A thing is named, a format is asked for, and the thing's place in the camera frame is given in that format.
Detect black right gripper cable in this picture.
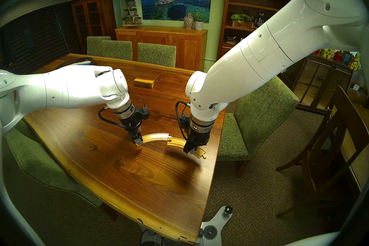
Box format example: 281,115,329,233
175,100,191,141

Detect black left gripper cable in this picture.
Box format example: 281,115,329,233
98,92,150,130

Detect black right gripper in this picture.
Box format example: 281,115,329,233
183,129,210,154

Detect low glass-door wooden cabinet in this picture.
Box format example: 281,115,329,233
285,54,353,113

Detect yellow curved wooden track piece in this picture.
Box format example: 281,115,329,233
167,137,207,159

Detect light wooden sideboard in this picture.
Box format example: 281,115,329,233
115,25,208,71

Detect patterned ceramic vase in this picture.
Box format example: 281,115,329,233
184,12,195,30

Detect tiered stand with small plants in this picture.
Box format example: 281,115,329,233
121,0,142,28

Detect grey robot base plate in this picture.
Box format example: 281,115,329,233
140,206,233,246

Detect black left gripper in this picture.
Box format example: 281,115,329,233
121,108,150,146

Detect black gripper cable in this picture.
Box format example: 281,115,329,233
98,92,150,130
175,100,191,141

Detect round blue dark-rimmed tray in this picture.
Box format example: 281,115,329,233
55,57,95,70

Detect tall wooden bookshelf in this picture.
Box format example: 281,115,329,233
216,0,300,60

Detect dark window blinds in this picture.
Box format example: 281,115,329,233
0,3,80,76

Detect dark glass-door wooden cabinet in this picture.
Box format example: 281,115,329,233
71,0,117,54

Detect wooden planter with succulents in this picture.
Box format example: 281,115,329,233
231,13,255,29

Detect potted plant in white pot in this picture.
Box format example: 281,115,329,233
193,11,205,31

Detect small wooden box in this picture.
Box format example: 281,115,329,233
133,72,161,89

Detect dark wooden slat chair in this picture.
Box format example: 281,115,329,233
275,84,369,218

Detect green upholstered dining chair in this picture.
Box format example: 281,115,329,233
86,36,111,56
137,43,177,68
218,76,300,178
4,121,103,208
101,40,133,61

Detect pale curved wooden track piece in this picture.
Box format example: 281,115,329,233
136,132,170,147

